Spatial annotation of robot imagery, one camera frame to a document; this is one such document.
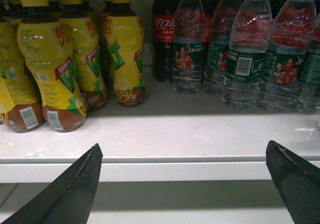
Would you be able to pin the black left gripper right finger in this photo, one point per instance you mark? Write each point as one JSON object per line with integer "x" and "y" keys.
{"x": 297, "y": 181}

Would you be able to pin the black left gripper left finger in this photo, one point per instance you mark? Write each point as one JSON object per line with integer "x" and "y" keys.
{"x": 69, "y": 198}

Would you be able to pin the water bottle athletes label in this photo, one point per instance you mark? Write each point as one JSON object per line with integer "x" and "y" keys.
{"x": 290, "y": 34}

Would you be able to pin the lower white shelf board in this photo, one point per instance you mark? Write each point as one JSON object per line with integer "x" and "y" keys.
{"x": 206, "y": 215}

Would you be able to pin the white metal shelf board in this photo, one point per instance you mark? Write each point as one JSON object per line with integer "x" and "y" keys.
{"x": 170, "y": 137}

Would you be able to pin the right rear water bottle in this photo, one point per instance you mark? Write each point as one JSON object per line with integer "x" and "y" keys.
{"x": 306, "y": 89}

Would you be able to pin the water bottle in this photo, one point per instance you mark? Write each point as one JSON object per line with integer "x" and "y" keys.
{"x": 306, "y": 89}
{"x": 220, "y": 31}
{"x": 188, "y": 46}

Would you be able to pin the water bottle barcode green label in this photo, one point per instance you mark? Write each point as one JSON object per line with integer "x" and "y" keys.
{"x": 249, "y": 39}

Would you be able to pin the middle rear water bottle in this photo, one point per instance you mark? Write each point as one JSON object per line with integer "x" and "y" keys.
{"x": 220, "y": 31}

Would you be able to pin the far left water bottle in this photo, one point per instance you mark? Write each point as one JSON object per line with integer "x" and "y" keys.
{"x": 188, "y": 46}

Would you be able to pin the yellow lemon tea bottle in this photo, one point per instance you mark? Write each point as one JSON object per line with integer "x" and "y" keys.
{"x": 21, "y": 106}

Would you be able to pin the front lemon tea bottle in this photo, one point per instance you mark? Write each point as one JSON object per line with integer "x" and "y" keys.
{"x": 47, "y": 47}

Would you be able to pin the right lemon tea bottle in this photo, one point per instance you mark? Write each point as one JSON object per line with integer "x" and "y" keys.
{"x": 124, "y": 34}

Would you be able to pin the rear cola bottle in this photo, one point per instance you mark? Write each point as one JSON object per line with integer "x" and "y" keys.
{"x": 163, "y": 13}

